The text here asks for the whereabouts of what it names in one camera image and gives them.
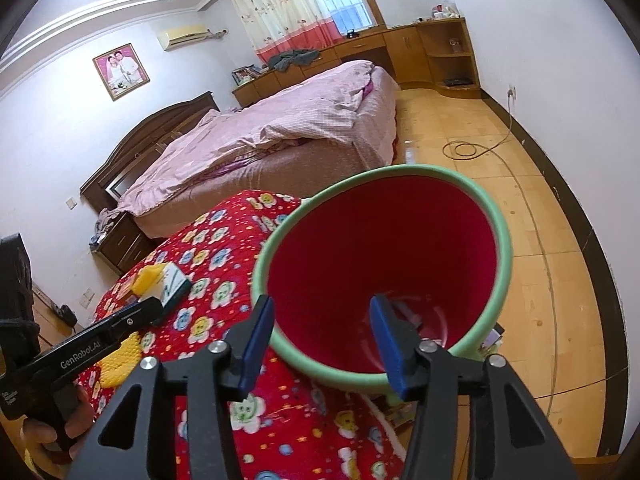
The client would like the yellow foam net front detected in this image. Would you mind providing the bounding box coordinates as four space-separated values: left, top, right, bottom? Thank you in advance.
99 332 142 388

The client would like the yellow foam net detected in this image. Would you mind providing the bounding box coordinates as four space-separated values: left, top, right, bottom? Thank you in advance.
99 332 142 388
131 263 166 297

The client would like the white box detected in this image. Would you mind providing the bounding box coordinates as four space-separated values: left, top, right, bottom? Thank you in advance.
140 262 192 312

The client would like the yellow foam net back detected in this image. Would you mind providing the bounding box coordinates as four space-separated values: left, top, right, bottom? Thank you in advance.
131 263 166 297

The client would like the red green trash bin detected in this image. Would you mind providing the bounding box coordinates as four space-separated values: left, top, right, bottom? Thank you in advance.
252 165 513 393

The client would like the person's left hand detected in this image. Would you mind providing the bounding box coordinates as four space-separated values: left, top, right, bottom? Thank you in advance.
21 385 94 478

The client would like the wooden wardrobe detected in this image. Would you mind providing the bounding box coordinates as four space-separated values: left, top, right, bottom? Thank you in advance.
1 284 74 367

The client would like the red smiley-flower quilt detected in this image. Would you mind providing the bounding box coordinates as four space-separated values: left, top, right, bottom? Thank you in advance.
70 191 404 479

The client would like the dark wood nightstand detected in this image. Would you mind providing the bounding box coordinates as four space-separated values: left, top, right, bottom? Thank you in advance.
91 214 160 276

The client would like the dark wood headboard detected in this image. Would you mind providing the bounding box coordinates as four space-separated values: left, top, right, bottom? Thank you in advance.
79 91 218 212

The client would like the bed mattress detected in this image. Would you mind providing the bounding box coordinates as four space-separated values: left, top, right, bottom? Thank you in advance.
134 67 398 238

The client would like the pink bed quilt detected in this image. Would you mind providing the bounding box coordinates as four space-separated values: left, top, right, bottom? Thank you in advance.
117 60 380 217

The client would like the wooden desk cabinet unit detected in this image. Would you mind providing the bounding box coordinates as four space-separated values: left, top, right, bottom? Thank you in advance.
232 18 480 107

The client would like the dark clothes pile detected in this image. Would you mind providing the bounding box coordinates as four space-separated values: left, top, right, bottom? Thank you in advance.
267 49 320 73

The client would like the framed wedding photo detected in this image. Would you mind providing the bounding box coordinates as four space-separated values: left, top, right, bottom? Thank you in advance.
92 44 150 101

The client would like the floral curtain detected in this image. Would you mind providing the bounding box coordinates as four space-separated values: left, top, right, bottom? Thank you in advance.
231 0 343 62

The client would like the coiled cable on floor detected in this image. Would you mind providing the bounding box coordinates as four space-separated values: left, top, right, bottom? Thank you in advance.
441 86 516 162

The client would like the wall air conditioner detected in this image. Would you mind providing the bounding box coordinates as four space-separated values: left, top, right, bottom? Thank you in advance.
157 25 212 51

